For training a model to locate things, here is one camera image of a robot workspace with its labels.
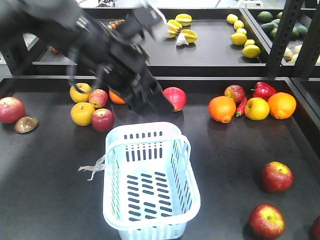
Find red apple far left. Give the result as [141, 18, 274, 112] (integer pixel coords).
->
[0, 96, 25, 124]

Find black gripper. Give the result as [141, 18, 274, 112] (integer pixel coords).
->
[97, 43, 174, 115]

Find red chili pepper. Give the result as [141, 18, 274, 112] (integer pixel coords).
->
[235, 96, 248, 117]

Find white garlic bulb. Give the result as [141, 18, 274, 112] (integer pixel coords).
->
[176, 33, 189, 46]

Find red apple upper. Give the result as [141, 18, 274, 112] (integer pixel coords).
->
[261, 161, 294, 193]

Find clear plastic tag strip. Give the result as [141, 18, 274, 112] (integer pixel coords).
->
[77, 155, 107, 181]

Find orange leftmost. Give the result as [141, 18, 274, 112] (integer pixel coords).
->
[108, 90, 126, 105]

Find red bell pepper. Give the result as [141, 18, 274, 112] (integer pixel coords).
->
[251, 81, 277, 101]

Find dark red apple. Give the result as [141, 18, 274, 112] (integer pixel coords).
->
[91, 108, 115, 133]
[224, 84, 246, 104]

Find black wooden display stand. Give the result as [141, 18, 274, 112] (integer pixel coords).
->
[0, 0, 320, 240]

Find big red apple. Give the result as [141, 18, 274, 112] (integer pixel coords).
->
[162, 86, 187, 112]

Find dark red apple rear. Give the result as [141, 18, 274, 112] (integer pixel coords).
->
[224, 84, 246, 104]

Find dark red apple left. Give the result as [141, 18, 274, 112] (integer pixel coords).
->
[91, 108, 115, 133]

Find orange left of pepper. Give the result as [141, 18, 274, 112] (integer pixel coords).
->
[208, 96, 236, 124]

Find small pink apple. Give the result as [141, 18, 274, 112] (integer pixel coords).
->
[88, 89, 109, 109]

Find red apple middle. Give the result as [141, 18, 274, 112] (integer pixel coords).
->
[311, 216, 320, 240]

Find red yellow apple front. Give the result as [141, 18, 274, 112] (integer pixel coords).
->
[249, 203, 285, 240]

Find brown mushroom cap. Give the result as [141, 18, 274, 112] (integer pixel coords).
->
[14, 116, 39, 134]

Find light blue plastic basket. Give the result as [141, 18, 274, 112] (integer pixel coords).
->
[103, 122, 201, 240]

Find orange right of pepper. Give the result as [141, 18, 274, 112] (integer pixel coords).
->
[267, 92, 297, 120]

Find orange of pepper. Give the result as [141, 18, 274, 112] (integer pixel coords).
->
[208, 96, 236, 124]
[267, 92, 297, 120]

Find yellow round fruit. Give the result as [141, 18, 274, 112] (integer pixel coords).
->
[244, 97, 270, 121]

